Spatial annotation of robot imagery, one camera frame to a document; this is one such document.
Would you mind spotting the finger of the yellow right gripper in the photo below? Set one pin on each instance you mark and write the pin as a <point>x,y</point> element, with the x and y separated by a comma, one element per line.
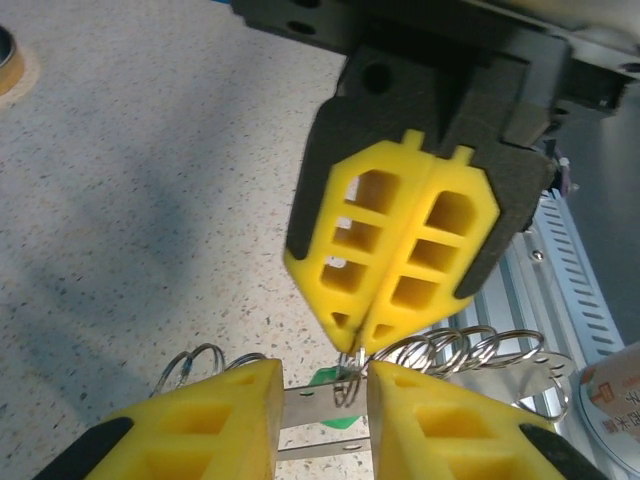
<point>510,200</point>
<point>320,235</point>

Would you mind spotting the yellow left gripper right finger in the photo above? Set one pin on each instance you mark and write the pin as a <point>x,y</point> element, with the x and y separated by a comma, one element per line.
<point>450,435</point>

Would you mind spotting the white round can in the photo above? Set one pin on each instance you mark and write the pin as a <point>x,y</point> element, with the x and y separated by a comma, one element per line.
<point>615,400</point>

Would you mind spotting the metal key plate with rings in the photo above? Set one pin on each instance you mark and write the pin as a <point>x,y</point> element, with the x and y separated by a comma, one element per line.
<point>310,405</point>

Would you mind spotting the green key tag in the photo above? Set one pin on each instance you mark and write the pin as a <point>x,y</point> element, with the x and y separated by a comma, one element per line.
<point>327,376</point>

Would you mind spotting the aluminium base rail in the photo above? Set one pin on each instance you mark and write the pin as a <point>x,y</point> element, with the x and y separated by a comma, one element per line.
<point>525,285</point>

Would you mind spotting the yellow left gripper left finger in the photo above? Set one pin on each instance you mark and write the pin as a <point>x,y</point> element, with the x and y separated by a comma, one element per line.
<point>200,435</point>

